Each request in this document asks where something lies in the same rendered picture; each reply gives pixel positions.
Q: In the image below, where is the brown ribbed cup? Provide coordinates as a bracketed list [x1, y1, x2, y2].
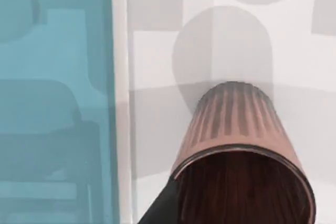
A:
[169, 81, 317, 224]

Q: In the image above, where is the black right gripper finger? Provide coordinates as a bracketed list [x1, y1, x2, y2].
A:
[136, 176, 182, 224]

